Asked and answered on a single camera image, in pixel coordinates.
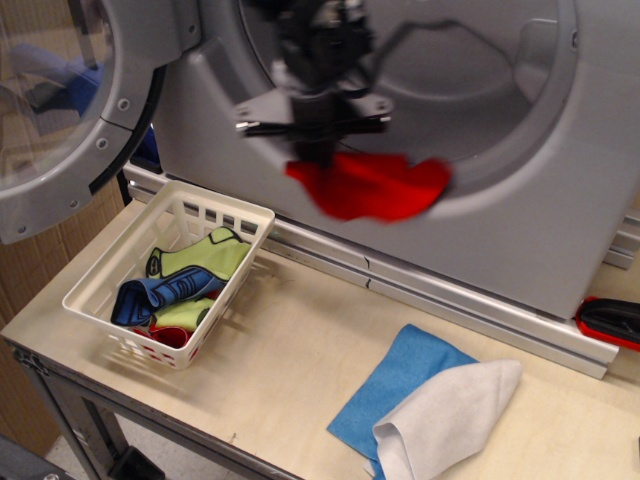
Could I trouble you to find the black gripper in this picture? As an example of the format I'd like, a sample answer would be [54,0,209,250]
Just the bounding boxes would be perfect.
[236,88,394,167]

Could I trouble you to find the red felt cloth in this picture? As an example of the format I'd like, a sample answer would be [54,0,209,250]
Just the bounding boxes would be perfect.
[285,152,452,222]

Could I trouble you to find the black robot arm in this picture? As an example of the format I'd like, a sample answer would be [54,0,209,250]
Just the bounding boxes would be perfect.
[236,1,394,167]

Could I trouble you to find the grey toy laundry machine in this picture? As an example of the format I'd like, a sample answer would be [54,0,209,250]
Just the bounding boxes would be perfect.
[154,1,639,318]

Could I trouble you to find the grey round machine door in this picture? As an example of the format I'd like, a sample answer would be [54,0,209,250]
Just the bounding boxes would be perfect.
[1,1,201,244]

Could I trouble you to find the lime green felt sock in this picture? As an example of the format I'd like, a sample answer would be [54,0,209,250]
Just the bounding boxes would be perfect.
[146,227,251,281]

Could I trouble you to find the white plastic basket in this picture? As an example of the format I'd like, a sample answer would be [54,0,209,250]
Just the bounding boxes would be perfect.
[63,181,275,370]

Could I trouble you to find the lime green felt piece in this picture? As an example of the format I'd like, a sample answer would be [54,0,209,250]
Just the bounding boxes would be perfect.
[153,297,215,333]

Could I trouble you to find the blue felt garment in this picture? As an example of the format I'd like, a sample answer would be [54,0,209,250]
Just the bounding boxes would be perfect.
[110,266,227,327]

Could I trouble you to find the blue felt cloth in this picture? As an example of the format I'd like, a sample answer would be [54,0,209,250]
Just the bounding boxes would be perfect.
[327,324,476,475]

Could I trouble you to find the red felt piece in basket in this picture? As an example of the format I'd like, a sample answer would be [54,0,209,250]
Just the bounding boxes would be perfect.
[131,324,192,349]

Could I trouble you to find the white felt cloth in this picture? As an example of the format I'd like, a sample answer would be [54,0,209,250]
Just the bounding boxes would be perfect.
[373,359,523,479]

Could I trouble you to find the red and black tool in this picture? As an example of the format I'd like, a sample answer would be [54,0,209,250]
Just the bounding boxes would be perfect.
[575,297,639,352]

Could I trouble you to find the aluminium extrusion rail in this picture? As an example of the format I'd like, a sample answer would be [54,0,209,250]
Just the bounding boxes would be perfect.
[123,162,640,380]

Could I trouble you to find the grey metal table frame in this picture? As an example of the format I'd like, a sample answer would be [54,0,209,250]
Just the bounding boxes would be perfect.
[4,339,166,480]

